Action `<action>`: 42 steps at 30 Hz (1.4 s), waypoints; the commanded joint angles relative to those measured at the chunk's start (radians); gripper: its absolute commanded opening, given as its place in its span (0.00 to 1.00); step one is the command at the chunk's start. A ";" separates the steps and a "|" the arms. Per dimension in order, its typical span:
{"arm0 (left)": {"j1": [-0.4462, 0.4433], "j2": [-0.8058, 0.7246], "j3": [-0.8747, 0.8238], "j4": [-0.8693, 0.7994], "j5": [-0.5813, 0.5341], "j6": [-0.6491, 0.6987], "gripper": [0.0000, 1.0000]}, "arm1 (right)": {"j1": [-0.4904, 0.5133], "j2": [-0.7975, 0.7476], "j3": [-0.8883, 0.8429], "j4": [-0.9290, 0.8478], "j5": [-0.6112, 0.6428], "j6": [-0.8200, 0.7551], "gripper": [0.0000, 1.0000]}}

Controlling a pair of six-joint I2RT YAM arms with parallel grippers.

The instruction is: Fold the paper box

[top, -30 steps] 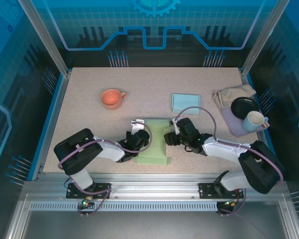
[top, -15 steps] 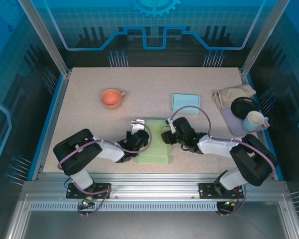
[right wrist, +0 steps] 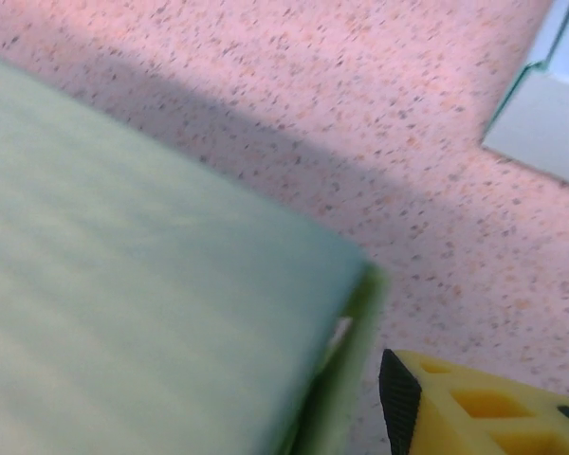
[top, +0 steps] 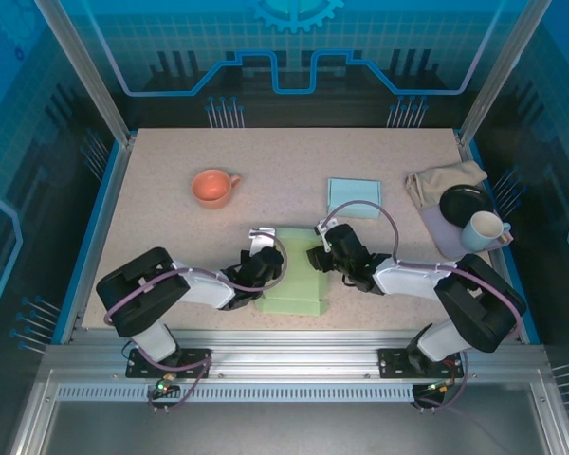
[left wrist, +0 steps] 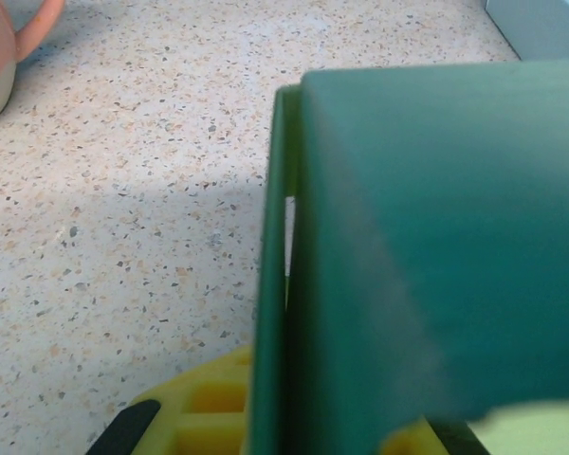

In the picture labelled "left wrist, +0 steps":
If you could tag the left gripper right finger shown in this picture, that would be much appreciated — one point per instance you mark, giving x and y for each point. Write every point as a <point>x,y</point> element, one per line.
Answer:
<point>408,441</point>

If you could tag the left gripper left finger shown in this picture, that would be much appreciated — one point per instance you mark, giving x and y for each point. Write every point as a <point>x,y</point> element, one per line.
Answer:
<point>208,403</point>

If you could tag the light green paper box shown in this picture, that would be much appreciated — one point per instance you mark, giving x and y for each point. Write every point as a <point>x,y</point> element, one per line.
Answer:
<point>431,237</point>

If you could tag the light blue paper box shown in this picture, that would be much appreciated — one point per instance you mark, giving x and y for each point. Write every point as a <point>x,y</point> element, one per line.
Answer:
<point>540,23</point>

